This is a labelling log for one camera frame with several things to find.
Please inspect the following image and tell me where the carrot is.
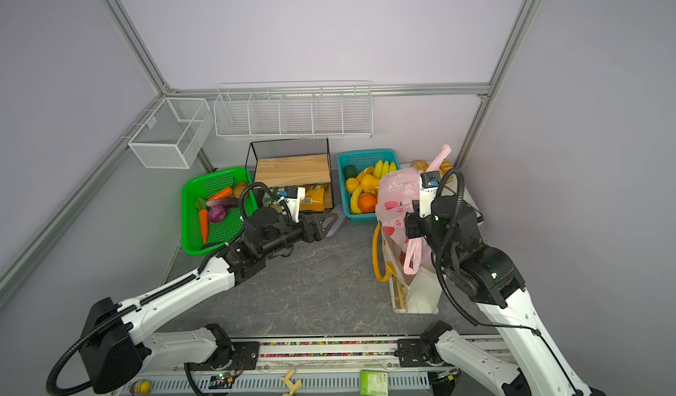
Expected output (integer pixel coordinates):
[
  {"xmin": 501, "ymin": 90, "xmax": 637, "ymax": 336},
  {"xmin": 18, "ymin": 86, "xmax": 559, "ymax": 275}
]
[
  {"xmin": 195, "ymin": 197, "xmax": 209, "ymax": 244},
  {"xmin": 207, "ymin": 187, "xmax": 233, "ymax": 202}
]

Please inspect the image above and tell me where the round bread roll back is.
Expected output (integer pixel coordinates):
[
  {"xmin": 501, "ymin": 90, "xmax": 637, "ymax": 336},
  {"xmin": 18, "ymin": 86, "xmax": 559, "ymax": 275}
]
[{"xmin": 411, "ymin": 160, "xmax": 430, "ymax": 172}]

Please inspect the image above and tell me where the striped croissant far right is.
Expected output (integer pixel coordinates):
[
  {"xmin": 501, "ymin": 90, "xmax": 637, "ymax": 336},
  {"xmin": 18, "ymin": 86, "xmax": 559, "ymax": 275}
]
[{"xmin": 439, "ymin": 160, "xmax": 453, "ymax": 175}]

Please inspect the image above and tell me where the teal plastic fruit basket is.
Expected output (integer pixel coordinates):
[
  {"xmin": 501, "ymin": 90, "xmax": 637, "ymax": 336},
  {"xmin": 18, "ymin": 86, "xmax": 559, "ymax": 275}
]
[{"xmin": 336, "ymin": 149, "xmax": 401, "ymax": 225}]

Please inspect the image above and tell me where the green plastic vegetable basket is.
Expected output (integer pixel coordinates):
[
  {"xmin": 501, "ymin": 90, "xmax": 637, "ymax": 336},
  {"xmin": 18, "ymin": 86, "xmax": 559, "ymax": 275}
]
[{"xmin": 181, "ymin": 167, "xmax": 257, "ymax": 256}]

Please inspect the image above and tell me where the pale purple long eggplant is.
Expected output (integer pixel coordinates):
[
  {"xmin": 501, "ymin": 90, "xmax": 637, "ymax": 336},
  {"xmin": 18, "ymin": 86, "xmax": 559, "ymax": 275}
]
[{"xmin": 206, "ymin": 197, "xmax": 239, "ymax": 209}]

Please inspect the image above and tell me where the green snack packet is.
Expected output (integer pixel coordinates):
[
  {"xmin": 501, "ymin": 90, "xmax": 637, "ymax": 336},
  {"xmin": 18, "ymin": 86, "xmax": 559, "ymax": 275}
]
[{"xmin": 262, "ymin": 187, "xmax": 287, "ymax": 213}]

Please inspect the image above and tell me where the brown potato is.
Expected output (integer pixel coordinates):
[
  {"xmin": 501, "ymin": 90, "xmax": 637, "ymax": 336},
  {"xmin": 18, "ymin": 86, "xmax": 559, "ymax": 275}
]
[{"xmin": 232, "ymin": 181, "xmax": 248, "ymax": 199}]

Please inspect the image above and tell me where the green card on rail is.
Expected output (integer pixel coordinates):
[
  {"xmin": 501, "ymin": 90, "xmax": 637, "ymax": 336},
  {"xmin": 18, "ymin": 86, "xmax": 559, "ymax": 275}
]
[{"xmin": 360, "ymin": 371, "xmax": 389, "ymax": 396}]

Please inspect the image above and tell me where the cream canvas tote bag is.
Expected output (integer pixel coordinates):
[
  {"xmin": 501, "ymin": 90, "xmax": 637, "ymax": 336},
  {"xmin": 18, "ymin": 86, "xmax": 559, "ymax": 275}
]
[{"xmin": 371, "ymin": 223, "xmax": 442, "ymax": 315}]

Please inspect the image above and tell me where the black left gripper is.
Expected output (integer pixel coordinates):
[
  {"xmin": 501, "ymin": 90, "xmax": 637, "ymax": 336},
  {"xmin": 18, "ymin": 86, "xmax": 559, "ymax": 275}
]
[{"xmin": 261, "ymin": 210, "xmax": 337, "ymax": 259}]

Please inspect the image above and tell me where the white plastic tray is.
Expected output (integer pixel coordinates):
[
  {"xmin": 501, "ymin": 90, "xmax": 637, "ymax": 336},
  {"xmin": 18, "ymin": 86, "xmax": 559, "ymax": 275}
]
[{"xmin": 399, "ymin": 163, "xmax": 484, "ymax": 226}]

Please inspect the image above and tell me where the long white wire basket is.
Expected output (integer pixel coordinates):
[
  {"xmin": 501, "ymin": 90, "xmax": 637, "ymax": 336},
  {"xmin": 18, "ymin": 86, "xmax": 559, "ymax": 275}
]
[{"xmin": 213, "ymin": 80, "xmax": 374, "ymax": 138}]

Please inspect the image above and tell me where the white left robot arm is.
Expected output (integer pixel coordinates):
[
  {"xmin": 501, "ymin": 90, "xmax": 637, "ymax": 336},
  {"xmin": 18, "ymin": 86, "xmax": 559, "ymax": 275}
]
[{"xmin": 46, "ymin": 182, "xmax": 338, "ymax": 395}]

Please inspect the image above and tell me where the orange fruit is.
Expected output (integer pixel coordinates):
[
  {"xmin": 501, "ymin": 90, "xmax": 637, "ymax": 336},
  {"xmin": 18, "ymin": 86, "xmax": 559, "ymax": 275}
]
[{"xmin": 357, "ymin": 193, "xmax": 378, "ymax": 214}]

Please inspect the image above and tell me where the yellow lemon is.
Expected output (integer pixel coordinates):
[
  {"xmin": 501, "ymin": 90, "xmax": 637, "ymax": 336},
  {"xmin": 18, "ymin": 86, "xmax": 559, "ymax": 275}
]
[{"xmin": 345, "ymin": 178, "xmax": 360, "ymax": 195}]

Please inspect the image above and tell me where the green avocado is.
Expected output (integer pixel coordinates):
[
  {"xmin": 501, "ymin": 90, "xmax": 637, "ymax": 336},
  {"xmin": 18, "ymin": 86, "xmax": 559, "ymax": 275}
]
[{"xmin": 343, "ymin": 165, "xmax": 358, "ymax": 181}]

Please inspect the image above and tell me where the small white mesh basket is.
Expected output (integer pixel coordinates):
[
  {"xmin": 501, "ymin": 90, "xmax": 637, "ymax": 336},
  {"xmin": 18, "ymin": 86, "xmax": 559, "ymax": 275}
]
[{"xmin": 128, "ymin": 97, "xmax": 215, "ymax": 170}]

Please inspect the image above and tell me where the yellow snack packet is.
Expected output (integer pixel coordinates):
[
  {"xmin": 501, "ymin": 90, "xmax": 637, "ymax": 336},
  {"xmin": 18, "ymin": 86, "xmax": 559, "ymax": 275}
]
[{"xmin": 300, "ymin": 184, "xmax": 327, "ymax": 212}]

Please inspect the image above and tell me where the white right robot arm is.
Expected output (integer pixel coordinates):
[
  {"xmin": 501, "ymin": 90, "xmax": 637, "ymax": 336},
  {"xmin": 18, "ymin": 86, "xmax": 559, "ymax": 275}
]
[{"xmin": 405, "ymin": 168, "xmax": 601, "ymax": 395}]

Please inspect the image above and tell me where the pink plastic grocery bag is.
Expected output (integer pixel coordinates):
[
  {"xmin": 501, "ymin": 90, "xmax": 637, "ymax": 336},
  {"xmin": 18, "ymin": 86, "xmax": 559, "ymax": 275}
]
[{"xmin": 376, "ymin": 144, "xmax": 452, "ymax": 276}]

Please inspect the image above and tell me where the yellow banana bunch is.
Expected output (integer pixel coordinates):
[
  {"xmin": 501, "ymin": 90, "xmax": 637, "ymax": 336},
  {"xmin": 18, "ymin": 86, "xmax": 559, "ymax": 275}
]
[{"xmin": 350, "ymin": 161, "xmax": 398, "ymax": 215}]

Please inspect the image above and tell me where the black wire wooden shelf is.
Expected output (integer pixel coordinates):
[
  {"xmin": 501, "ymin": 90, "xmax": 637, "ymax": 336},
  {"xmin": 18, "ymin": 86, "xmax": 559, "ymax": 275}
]
[{"xmin": 245, "ymin": 137, "xmax": 334, "ymax": 209}]

